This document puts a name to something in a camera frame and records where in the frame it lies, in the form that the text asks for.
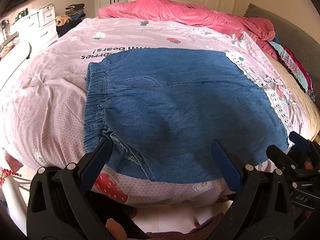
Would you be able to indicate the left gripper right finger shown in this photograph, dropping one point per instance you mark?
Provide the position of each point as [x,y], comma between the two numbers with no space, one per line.
[262,208]

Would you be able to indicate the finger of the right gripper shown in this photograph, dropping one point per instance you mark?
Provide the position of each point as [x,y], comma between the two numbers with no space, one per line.
[284,164]
[302,143]

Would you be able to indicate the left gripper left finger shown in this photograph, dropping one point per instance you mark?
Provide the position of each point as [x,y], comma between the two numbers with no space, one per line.
[57,208]

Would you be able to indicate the blue denim lace-hem pants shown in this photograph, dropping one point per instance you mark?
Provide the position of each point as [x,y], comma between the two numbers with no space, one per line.
[164,107]

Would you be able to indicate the left hand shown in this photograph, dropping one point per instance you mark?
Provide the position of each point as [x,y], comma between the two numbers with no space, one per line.
[116,229]

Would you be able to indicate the beige mattress cover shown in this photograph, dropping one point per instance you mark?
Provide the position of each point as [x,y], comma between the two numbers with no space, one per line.
[308,107]

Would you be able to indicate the colourful folded blanket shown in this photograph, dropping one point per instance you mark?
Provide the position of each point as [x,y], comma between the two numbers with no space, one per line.
[295,68]

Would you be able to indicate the grey bed headboard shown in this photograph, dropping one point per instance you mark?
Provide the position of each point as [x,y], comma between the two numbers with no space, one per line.
[303,46]

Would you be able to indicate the pink strawberry print bedsheet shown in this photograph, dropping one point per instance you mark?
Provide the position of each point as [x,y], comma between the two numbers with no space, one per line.
[42,106]

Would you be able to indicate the white curved desk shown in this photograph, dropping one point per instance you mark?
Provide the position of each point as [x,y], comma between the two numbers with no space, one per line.
[13,60]

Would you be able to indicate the white drawer cabinet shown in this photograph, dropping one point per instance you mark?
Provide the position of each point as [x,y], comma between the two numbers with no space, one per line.
[38,28]

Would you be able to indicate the clothes pile on chair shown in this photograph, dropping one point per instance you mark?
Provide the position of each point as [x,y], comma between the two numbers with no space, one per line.
[74,14]

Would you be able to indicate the pink rumpled duvet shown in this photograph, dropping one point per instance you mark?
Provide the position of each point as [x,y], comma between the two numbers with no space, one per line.
[260,30]

